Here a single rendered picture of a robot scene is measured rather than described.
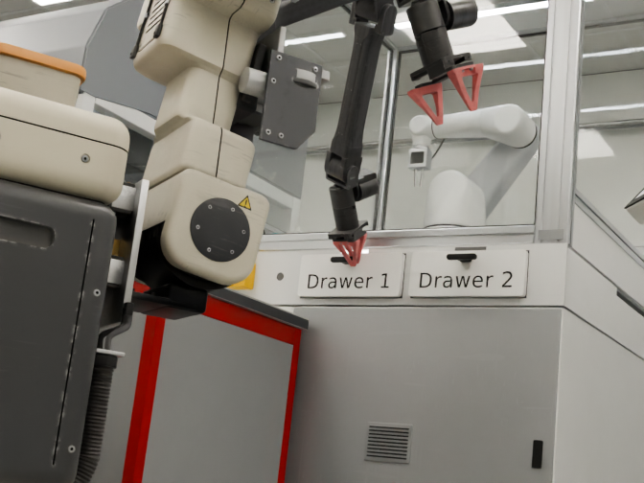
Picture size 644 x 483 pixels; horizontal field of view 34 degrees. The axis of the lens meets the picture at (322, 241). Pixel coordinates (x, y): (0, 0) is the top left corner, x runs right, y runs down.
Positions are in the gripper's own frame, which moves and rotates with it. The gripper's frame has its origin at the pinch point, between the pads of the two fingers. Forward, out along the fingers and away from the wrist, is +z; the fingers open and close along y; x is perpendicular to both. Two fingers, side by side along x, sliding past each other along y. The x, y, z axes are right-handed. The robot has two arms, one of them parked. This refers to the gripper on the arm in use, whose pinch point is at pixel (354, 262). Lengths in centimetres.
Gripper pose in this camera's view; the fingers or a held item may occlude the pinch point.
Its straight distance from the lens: 259.0
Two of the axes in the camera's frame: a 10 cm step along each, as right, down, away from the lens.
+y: 4.7, -3.4, 8.1
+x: -8.7, 0.1, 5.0
